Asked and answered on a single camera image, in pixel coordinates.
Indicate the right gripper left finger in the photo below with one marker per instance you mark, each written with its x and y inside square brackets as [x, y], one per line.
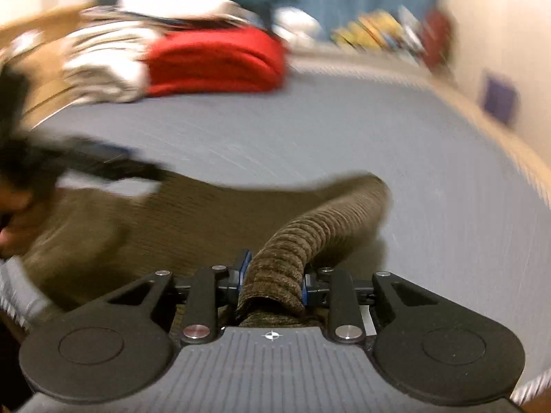
[228, 279]

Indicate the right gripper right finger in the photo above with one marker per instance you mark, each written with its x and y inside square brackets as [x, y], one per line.
[329, 285]

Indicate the brown corduroy pants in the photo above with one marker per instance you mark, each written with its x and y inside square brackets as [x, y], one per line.
[94, 241]

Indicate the person left hand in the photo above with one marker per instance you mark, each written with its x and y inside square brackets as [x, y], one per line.
[28, 216]

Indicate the cream folded blanket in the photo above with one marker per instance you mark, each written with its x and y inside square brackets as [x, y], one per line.
[106, 62]

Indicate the grey bed mattress sheet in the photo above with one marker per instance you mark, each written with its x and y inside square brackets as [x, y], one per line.
[464, 223]

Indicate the white folded towel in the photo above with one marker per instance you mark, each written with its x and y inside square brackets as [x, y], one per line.
[182, 10]

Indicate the red folded blanket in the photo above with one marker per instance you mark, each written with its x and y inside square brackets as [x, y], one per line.
[244, 59]

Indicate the white plush toy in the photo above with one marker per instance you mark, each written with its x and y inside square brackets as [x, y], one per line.
[296, 28]

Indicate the yellow plush toys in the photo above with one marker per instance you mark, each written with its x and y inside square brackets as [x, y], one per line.
[377, 31]

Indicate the dark red plush toy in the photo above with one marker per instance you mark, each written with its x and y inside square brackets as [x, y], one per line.
[436, 35]

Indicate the wooden bed frame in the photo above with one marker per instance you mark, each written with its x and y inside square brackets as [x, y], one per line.
[48, 93]

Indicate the purple wall square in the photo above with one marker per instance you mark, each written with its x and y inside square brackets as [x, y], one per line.
[500, 98]

